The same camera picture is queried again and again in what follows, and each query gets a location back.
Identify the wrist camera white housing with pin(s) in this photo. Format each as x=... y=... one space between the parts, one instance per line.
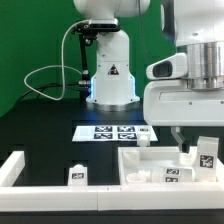
x=173 y=67

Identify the black camera on stand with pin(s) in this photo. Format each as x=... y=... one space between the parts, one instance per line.
x=87 y=31

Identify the white U-shaped fence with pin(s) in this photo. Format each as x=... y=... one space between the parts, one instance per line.
x=124 y=196

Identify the white square table top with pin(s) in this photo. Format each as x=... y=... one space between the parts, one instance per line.
x=133 y=159

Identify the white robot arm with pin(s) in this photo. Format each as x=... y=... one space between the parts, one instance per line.
x=195 y=27

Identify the white marker sheet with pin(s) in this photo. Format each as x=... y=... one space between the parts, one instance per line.
x=105 y=133

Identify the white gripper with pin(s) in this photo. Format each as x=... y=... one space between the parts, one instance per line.
x=171 y=103

